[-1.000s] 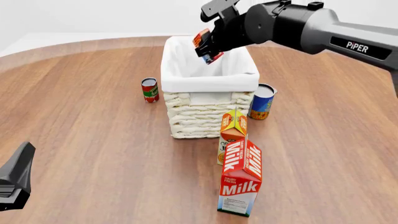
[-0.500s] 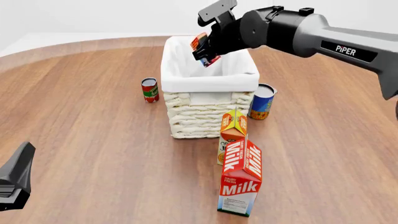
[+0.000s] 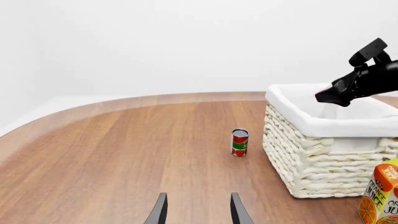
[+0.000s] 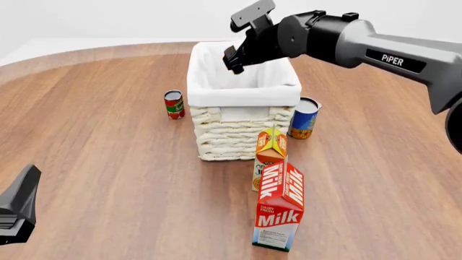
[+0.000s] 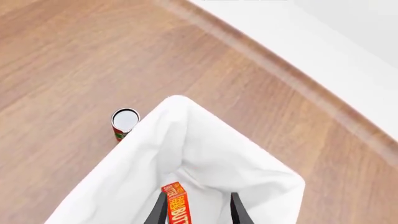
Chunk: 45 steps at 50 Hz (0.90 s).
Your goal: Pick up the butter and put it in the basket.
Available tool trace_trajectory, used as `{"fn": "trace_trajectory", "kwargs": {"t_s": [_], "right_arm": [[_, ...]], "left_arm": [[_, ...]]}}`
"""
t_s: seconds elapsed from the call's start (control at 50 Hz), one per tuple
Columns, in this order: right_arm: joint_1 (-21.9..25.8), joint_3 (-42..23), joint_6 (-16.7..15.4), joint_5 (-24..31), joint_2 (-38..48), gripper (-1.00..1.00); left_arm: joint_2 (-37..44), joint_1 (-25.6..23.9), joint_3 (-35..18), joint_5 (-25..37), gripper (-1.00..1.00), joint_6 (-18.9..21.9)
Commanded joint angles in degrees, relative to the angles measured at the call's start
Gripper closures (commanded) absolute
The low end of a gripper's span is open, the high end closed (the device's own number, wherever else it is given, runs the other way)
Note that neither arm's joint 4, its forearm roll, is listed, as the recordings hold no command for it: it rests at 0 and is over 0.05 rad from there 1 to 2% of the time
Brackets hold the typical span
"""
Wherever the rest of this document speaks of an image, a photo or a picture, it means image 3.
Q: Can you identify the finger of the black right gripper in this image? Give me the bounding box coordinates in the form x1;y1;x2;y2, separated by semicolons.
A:
314;84;352;108

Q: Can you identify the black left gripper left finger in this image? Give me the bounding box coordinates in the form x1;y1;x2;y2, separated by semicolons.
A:
143;192;169;224

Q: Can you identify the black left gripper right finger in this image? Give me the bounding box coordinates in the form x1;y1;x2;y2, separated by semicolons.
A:
230;192;255;224

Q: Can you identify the white woven basket with liner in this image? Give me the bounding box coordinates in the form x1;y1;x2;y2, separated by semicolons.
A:
262;83;398;200

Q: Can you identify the tomato sauce tin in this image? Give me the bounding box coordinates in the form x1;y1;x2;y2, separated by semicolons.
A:
230;128;250;157

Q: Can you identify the orange juice carton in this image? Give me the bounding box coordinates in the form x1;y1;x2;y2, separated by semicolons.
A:
356;157;398;224

